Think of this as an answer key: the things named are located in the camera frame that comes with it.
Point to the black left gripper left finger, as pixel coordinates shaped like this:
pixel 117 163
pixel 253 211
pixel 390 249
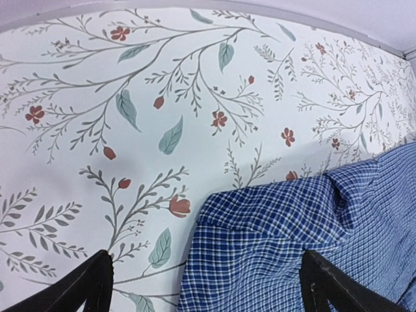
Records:
pixel 89 286

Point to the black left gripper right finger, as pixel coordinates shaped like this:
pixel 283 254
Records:
pixel 323 285

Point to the blue plaid button shirt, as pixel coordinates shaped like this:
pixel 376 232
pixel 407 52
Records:
pixel 248 244

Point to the floral patterned table cloth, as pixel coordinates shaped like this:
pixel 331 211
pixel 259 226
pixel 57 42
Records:
pixel 117 125

